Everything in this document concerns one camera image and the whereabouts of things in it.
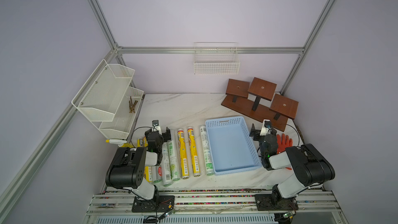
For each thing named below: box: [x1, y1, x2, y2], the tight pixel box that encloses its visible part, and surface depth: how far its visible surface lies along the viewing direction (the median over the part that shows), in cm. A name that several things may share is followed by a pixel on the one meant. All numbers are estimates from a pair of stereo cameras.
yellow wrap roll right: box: [187, 127, 201, 178], surface depth 89 cm
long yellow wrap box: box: [136, 138, 144, 148], surface depth 92 cm
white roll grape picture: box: [151, 165, 163, 184], surface depth 81 cm
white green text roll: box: [161, 142, 173, 187], surface depth 82 cm
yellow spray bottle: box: [105, 138, 127, 147], surface depth 78 cm
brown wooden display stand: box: [220, 77, 300, 133], surface depth 99 cm
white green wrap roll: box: [200, 124, 215, 176], surface depth 87 cm
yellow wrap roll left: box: [177, 128, 190, 180], surface depth 87 cm
